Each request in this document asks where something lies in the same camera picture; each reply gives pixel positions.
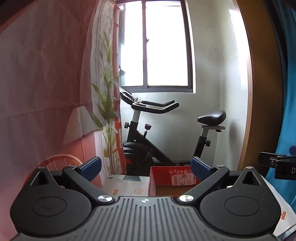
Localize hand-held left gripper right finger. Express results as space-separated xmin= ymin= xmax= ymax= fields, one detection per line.
xmin=177 ymin=156 xmax=265 ymax=205

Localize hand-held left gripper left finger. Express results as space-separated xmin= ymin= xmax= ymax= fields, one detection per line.
xmin=30 ymin=156 xmax=115 ymax=205

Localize red cardboard box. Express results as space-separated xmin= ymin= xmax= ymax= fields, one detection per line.
xmin=148 ymin=166 xmax=201 ymax=197

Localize printed table cover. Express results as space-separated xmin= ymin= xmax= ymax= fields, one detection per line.
xmin=100 ymin=175 xmax=292 ymax=237

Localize teal curtain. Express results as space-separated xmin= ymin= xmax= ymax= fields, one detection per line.
xmin=265 ymin=0 xmax=296 ymax=188

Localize black exercise bike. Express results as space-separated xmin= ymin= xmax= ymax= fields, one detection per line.
xmin=119 ymin=87 xmax=226 ymax=176

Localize window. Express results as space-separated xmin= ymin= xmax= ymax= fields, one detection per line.
xmin=114 ymin=0 xmax=196 ymax=93

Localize wooden door frame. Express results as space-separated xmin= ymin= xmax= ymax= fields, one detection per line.
xmin=236 ymin=0 xmax=284 ymax=172

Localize red printed wall cloth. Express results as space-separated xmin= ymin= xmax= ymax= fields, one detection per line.
xmin=0 ymin=0 xmax=123 ymax=234

